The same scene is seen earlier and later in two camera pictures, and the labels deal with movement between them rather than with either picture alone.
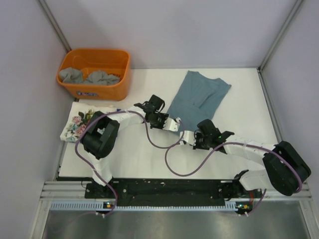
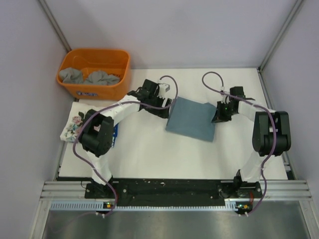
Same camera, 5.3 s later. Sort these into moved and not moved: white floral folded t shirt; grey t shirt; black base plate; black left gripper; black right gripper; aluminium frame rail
Moved: black right gripper; black left gripper
Not moved: aluminium frame rail; white floral folded t shirt; black base plate; grey t shirt
